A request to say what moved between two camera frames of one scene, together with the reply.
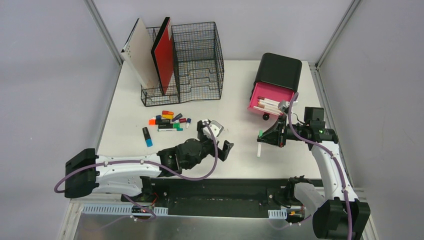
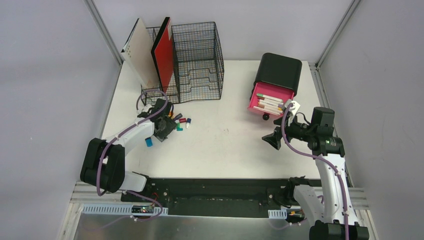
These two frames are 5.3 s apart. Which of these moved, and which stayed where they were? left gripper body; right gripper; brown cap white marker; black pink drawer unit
Moved: left gripper body
Stayed: right gripper; brown cap white marker; black pink drawer unit
